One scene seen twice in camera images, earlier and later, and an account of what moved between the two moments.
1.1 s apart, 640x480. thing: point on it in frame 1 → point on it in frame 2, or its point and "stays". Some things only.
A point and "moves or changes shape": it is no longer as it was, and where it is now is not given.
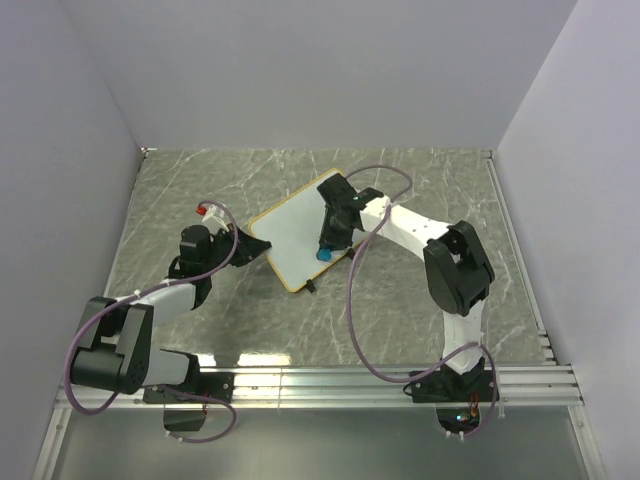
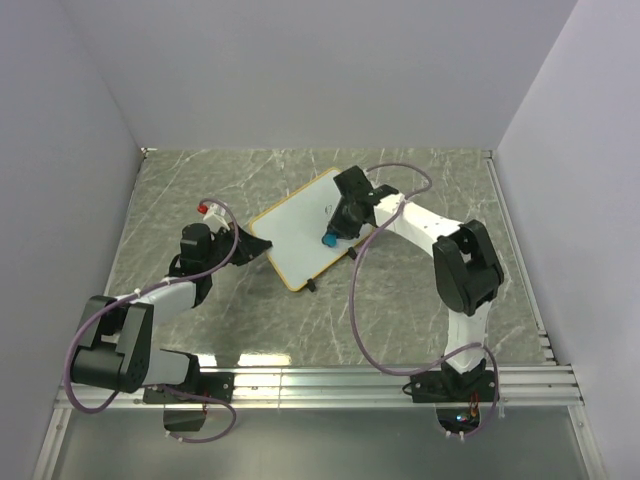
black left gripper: (247, 247) stays
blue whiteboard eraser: (324, 254) moves or changes shape
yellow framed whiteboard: (290, 234) stays
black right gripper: (328, 238) → (337, 226)
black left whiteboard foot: (309, 285) stays
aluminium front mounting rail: (344, 387) stays
